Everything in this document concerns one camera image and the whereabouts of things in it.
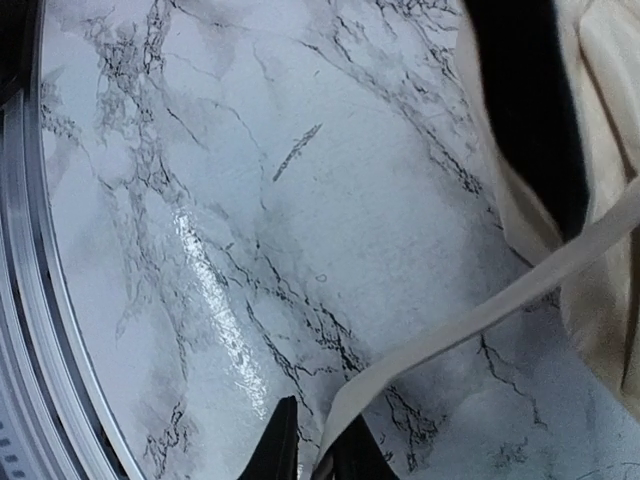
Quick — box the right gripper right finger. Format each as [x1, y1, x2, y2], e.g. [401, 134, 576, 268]
[331, 415, 395, 480]

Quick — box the beige folding umbrella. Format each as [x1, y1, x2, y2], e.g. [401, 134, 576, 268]
[312, 1, 639, 479]

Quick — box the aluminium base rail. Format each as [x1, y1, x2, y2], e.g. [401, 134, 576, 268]
[1, 1, 141, 479]

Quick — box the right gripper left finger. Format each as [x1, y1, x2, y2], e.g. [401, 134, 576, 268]
[240, 396, 298, 480]

